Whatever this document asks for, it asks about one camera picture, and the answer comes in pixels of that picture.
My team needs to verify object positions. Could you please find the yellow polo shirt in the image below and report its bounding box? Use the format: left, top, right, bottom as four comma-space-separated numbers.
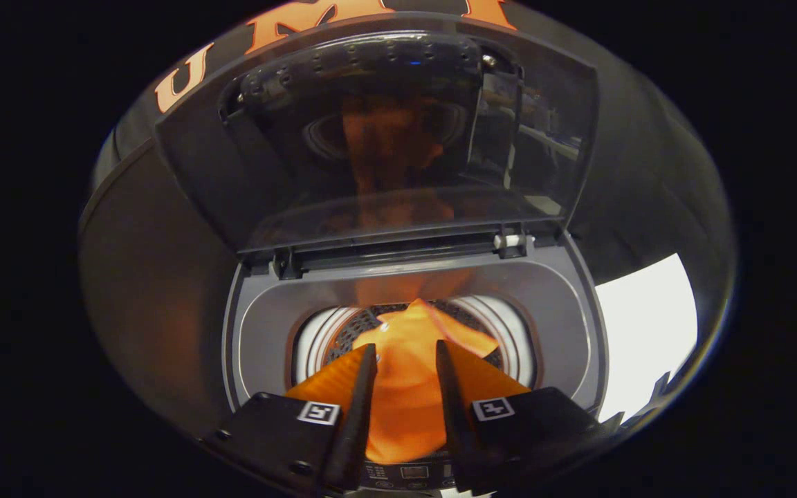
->
352, 297, 500, 465

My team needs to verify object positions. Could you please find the dark transparent washing machine lid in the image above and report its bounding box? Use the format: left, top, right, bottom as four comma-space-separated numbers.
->
153, 14, 600, 262

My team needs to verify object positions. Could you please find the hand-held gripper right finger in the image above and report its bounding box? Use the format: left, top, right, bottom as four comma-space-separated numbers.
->
435, 339, 624, 493

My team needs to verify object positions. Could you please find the white flat panel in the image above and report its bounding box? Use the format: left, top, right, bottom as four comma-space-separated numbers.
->
594, 252, 699, 424

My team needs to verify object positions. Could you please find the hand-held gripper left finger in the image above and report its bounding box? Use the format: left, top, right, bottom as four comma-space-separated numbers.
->
205, 344, 378, 493

